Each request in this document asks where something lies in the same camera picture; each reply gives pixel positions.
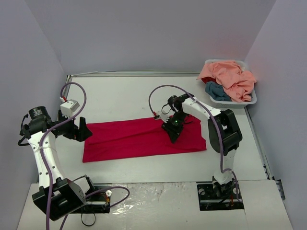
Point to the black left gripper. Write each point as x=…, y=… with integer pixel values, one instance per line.
x=72, y=128

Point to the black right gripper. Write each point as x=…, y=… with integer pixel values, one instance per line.
x=172, y=128

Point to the crimson red t shirt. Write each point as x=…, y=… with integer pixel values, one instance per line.
x=139, y=138

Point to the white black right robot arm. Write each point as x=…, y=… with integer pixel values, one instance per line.
x=219, y=127

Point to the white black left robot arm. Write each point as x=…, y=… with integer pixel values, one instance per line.
x=57, y=196

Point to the white plastic laundry basket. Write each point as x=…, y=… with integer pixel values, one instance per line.
x=236, y=105

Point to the teal blue t shirt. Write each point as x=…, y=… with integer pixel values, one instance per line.
x=217, y=92

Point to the dark red t shirt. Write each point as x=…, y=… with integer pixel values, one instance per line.
x=208, y=79

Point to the salmon pink t shirt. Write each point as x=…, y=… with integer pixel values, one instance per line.
x=236, y=83

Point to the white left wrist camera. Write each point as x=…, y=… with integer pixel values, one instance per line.
x=68, y=107

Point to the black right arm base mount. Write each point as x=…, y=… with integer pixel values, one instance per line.
x=215, y=197

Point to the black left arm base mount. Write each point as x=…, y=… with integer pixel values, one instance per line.
x=96, y=204

